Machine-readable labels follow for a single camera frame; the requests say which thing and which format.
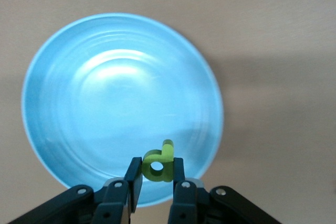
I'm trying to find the brown table cover sheet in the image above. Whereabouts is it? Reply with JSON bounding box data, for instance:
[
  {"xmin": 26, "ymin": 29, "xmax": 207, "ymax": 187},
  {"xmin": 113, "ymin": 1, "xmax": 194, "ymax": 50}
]
[{"xmin": 0, "ymin": 0, "xmax": 336, "ymax": 224}]

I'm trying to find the green letter p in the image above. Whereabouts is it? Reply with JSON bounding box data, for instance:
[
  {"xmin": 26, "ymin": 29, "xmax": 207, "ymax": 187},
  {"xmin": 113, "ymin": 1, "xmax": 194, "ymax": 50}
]
[{"xmin": 141, "ymin": 139, "xmax": 175, "ymax": 183}]

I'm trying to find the blue plate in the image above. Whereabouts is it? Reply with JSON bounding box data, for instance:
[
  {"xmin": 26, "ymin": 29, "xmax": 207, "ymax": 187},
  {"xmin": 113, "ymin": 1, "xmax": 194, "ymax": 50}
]
[{"xmin": 20, "ymin": 12, "xmax": 224, "ymax": 208}]

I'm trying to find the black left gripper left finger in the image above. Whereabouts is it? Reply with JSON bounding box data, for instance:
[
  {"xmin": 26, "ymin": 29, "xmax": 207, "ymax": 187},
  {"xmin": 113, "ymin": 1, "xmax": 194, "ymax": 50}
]
[{"xmin": 7, "ymin": 157, "xmax": 144, "ymax": 224}]

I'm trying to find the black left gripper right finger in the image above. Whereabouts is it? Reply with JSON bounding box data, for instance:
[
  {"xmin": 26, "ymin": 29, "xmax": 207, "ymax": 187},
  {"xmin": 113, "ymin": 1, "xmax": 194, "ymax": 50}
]
[{"xmin": 167, "ymin": 157, "xmax": 283, "ymax": 224}]

